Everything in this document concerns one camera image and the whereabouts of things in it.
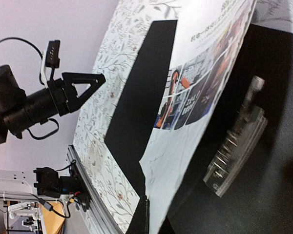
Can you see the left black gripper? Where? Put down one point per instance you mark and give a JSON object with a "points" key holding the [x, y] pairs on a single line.
{"points": [[64, 95]]}

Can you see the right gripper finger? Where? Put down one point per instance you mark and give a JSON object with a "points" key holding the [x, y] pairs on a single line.
{"points": [[140, 221]]}

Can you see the silver folder clip mechanism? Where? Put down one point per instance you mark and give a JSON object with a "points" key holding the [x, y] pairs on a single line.
{"points": [[236, 143]]}

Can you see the colour printed brochure sheet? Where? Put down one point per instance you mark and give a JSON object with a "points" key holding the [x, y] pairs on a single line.
{"points": [[208, 37]]}

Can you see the black clip folder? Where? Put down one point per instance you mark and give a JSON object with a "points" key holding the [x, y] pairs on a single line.
{"points": [[259, 197]]}

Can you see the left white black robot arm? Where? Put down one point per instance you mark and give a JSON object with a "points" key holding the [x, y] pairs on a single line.
{"points": [[19, 112]]}

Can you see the aluminium mounting rail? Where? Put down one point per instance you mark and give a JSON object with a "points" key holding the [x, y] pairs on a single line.
{"points": [[97, 218]]}

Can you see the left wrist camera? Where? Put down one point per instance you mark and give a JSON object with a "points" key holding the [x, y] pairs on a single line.
{"points": [[50, 59]]}

